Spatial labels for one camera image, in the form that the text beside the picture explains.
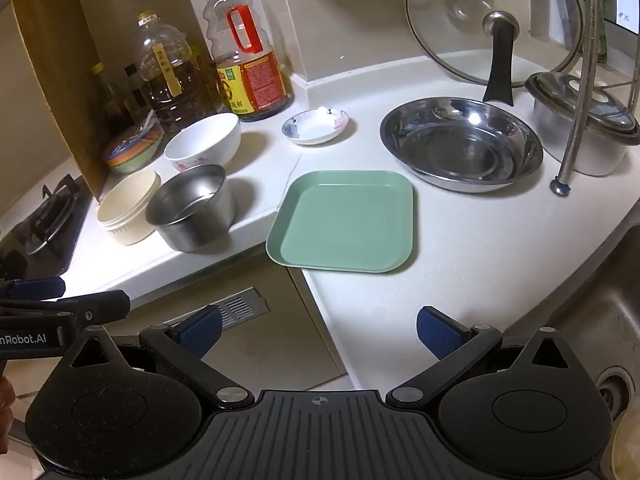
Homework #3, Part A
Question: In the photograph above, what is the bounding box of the small floral ceramic dish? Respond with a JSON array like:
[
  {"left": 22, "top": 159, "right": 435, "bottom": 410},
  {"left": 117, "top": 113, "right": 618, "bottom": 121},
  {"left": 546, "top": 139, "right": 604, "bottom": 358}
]
[{"left": 281, "top": 106, "right": 349, "bottom": 146}]

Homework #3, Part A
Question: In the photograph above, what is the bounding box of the black lid handle stand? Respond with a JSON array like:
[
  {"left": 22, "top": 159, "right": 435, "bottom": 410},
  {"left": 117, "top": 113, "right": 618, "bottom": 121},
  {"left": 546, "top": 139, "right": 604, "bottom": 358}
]
[{"left": 483, "top": 10, "right": 520, "bottom": 106}]

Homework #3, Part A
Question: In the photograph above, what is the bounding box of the white floral ceramic bowl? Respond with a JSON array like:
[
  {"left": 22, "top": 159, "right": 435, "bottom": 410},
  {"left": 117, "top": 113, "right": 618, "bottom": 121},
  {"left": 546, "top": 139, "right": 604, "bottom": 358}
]
[{"left": 164, "top": 113, "right": 241, "bottom": 171}]

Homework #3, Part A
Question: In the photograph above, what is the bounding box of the large stainless steel basin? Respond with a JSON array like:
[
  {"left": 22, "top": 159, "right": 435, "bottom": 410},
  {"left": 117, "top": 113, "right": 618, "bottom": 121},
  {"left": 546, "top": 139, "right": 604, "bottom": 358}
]
[{"left": 380, "top": 96, "right": 544, "bottom": 194}]

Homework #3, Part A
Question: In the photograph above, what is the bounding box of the person's left hand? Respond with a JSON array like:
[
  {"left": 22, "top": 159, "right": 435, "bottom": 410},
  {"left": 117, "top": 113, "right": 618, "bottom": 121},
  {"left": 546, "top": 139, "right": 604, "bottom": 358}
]
[{"left": 0, "top": 376, "right": 15, "bottom": 455}]

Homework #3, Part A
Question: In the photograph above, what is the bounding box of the stainless steel bowl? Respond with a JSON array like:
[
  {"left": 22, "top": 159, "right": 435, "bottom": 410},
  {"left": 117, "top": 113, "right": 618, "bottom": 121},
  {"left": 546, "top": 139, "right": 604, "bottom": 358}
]
[{"left": 145, "top": 165, "right": 236, "bottom": 252}]

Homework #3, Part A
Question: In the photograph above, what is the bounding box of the small dark bottle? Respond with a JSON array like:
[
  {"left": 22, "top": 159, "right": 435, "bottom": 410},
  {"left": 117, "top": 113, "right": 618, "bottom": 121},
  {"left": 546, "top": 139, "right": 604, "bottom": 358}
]
[{"left": 91, "top": 63, "right": 134, "bottom": 138}]

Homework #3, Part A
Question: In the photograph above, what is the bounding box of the stainless steel sink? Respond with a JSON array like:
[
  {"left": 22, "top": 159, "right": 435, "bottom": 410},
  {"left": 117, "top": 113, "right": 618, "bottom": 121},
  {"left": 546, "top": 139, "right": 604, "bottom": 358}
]
[{"left": 504, "top": 224, "right": 640, "bottom": 430}]

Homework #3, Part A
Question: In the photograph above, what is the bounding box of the colourful striped bowl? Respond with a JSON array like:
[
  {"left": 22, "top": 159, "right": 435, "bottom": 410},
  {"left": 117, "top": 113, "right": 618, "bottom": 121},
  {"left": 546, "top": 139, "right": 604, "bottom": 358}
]
[{"left": 102, "top": 124, "right": 164, "bottom": 174}]

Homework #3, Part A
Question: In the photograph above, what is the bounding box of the cream plastic bowl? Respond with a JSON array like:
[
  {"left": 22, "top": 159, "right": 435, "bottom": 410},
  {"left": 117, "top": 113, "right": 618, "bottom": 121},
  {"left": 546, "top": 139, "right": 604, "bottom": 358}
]
[{"left": 96, "top": 170, "right": 162, "bottom": 246}]

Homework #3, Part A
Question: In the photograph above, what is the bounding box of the glass pot lid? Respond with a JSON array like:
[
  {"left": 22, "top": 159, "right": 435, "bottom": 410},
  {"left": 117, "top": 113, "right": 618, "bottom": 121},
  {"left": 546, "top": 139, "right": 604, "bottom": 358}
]
[{"left": 405, "top": 0, "right": 582, "bottom": 88}]

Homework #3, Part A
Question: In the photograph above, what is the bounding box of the green square plastic plate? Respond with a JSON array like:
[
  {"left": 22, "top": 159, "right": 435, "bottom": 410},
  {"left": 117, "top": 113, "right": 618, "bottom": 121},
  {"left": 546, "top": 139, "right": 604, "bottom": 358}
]
[{"left": 266, "top": 170, "right": 414, "bottom": 273}]

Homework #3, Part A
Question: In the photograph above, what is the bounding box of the black gas stove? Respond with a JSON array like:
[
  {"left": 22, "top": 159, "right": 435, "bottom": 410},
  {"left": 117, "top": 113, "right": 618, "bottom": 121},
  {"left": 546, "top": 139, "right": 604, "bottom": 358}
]
[{"left": 1, "top": 174, "right": 93, "bottom": 281}]

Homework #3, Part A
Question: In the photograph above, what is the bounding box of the steel pot with lid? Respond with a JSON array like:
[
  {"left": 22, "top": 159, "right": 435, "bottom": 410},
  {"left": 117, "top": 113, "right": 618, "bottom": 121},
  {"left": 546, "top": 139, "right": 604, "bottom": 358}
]
[{"left": 524, "top": 71, "right": 640, "bottom": 178}]

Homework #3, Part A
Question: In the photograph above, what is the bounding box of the dark oil bottle yellow label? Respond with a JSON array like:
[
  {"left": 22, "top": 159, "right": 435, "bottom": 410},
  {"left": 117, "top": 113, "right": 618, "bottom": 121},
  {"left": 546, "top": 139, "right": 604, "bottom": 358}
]
[{"left": 137, "top": 10, "right": 221, "bottom": 136}]

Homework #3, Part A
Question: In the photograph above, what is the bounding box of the soy sauce bottle red label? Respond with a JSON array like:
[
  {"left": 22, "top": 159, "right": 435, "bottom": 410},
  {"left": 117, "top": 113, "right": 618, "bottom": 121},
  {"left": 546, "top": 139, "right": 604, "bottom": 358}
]
[{"left": 203, "top": 0, "right": 290, "bottom": 122}]

